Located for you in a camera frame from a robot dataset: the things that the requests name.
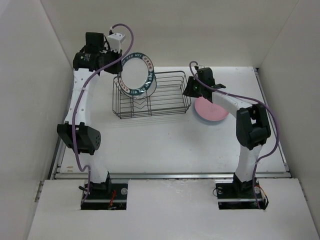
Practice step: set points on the dark wire dish rack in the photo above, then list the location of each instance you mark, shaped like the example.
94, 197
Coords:
168, 98

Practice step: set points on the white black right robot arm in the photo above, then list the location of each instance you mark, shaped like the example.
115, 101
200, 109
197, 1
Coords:
252, 127

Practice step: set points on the aluminium front rail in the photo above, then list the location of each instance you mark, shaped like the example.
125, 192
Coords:
156, 176

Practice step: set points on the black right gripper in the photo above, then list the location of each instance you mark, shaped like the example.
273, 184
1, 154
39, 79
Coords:
188, 91

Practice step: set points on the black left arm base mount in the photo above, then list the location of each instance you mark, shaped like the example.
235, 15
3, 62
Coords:
106, 197

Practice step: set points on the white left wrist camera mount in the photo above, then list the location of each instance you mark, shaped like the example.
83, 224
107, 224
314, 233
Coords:
114, 42

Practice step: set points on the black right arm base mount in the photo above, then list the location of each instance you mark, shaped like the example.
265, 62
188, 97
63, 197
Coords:
229, 199

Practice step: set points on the white plate green patterned rim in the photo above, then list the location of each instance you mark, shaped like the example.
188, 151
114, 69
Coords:
137, 70

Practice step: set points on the grey rimmed plate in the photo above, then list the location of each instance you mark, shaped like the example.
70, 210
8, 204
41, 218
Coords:
148, 89

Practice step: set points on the blue plastic plate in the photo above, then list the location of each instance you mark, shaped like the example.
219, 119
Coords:
209, 122

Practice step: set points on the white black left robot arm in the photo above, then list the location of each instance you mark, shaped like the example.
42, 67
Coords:
100, 53

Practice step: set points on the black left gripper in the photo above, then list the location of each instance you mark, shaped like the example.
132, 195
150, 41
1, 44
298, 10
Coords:
116, 69

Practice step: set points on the pink plastic plate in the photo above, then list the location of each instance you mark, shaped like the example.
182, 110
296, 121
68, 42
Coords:
209, 111

